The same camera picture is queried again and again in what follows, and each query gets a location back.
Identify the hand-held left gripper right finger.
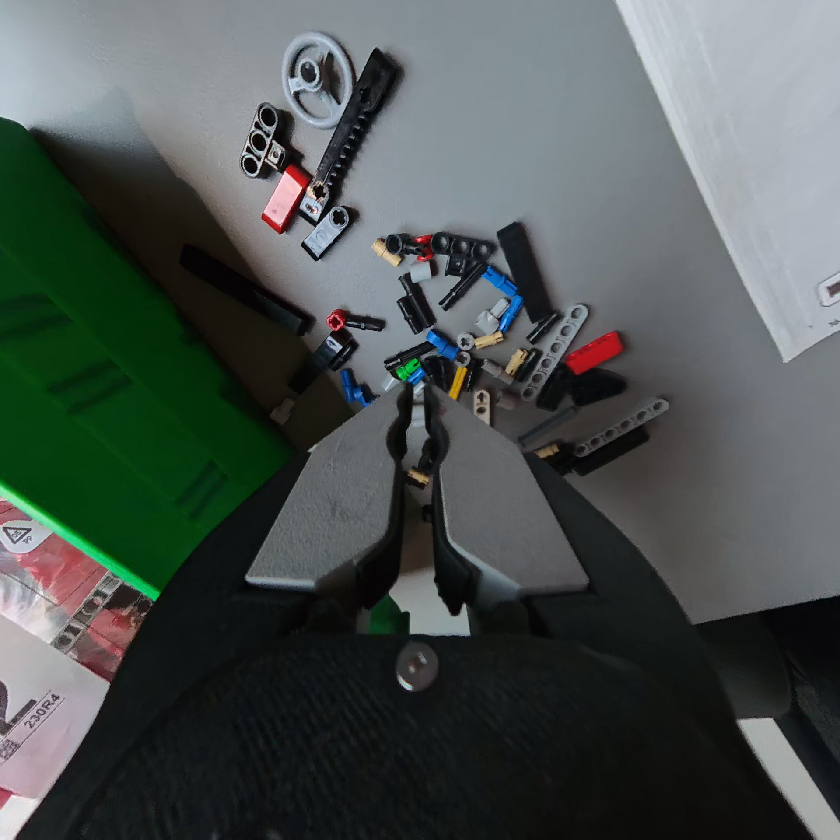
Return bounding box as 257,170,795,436
423,384,590,618

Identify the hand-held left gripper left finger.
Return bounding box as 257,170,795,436
245,382,416,611

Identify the pile of lego pieces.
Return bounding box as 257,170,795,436
180,31,672,490

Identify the lego instruction booklet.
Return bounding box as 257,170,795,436
613,0,840,363

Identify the small green plastic piece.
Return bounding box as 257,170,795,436
364,594,409,634

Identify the green plastic bin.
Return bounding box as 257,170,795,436
0,118,294,601

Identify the clear plastic bag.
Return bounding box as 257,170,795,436
0,499,155,680

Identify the white printed paper bag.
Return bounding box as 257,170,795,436
0,617,109,802

